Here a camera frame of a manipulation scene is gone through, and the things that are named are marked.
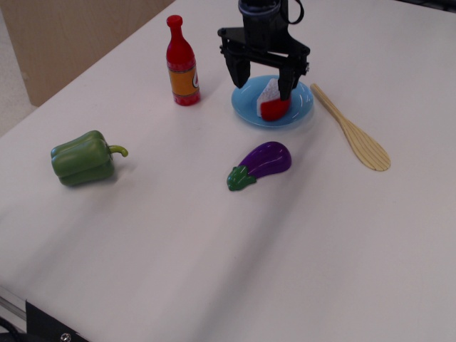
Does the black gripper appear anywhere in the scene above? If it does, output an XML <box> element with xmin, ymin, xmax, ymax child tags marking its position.
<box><xmin>217</xmin><ymin>6</ymin><xmax>310</xmax><ymax>100</ymax></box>

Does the light blue plastic plate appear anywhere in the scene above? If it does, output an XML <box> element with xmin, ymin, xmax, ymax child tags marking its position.
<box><xmin>232</xmin><ymin>75</ymin><xmax>314</xmax><ymax>128</ymax></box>

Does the red and white toy sushi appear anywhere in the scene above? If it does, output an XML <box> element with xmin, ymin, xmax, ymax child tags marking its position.
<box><xmin>256</xmin><ymin>78</ymin><xmax>291</xmax><ymax>122</ymax></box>

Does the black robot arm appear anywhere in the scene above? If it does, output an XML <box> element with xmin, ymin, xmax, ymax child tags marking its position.
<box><xmin>217</xmin><ymin>1</ymin><xmax>310</xmax><ymax>100</ymax></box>

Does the black cable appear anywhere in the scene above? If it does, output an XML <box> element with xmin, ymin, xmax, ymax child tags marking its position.
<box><xmin>0</xmin><ymin>316</ymin><xmax>22</xmax><ymax>342</ymax></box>

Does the black corner bracket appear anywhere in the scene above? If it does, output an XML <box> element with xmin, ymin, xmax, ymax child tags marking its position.
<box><xmin>26</xmin><ymin>301</ymin><xmax>88</xmax><ymax>342</ymax></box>

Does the green toy bell pepper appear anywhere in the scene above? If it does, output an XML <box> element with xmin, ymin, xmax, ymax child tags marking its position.
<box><xmin>51</xmin><ymin>130</ymin><xmax>128</xmax><ymax>186</ymax></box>

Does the purple toy eggplant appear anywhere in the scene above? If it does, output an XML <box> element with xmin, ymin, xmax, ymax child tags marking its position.
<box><xmin>227</xmin><ymin>141</ymin><xmax>292</xmax><ymax>191</ymax></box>

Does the red toy sauce bottle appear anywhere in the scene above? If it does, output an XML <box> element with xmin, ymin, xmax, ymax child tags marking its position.
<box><xmin>166</xmin><ymin>15</ymin><xmax>200</xmax><ymax>106</ymax></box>

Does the wooden toy spatula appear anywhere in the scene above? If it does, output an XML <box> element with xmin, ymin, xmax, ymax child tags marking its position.
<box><xmin>310</xmin><ymin>83</ymin><xmax>391</xmax><ymax>172</ymax></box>

